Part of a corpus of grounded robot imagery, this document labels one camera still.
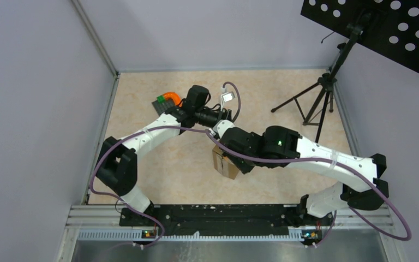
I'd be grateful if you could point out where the brown cardboard express box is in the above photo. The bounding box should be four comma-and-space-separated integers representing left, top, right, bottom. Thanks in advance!
212, 146, 240, 180

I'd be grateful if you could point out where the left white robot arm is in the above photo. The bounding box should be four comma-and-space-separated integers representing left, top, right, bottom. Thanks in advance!
93, 82, 241, 226

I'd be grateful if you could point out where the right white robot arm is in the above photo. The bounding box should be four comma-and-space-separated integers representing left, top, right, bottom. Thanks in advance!
213, 121, 389, 225

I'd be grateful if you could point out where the black tripod stand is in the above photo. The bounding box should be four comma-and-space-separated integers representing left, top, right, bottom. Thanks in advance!
271, 13, 373, 142

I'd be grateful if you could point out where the black perforated stand tray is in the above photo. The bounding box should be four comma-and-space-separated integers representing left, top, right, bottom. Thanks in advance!
301, 1, 419, 73

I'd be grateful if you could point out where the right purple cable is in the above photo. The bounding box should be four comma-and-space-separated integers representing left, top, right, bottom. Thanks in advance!
205, 128, 412, 247

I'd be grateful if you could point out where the purple cable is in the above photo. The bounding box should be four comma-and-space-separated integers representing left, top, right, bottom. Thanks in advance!
88, 81, 242, 247
205, 128, 412, 247

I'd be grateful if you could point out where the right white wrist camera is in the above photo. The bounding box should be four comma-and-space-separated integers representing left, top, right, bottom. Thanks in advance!
212, 120, 235, 138

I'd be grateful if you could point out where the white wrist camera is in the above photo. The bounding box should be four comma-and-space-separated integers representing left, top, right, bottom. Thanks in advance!
212, 120, 235, 138
219, 88, 235, 108

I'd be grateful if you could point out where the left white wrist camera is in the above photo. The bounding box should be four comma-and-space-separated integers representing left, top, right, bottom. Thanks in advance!
219, 88, 235, 108

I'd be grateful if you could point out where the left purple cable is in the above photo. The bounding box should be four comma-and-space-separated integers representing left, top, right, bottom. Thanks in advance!
88, 81, 242, 247

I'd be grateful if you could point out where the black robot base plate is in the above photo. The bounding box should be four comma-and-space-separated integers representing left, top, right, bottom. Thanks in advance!
119, 204, 332, 236

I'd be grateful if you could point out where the aluminium frame rail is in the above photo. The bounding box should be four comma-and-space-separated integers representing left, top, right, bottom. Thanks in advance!
69, 0, 119, 78

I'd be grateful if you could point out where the grey slotted cable duct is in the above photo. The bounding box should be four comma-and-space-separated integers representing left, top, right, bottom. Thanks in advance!
77, 229, 304, 242

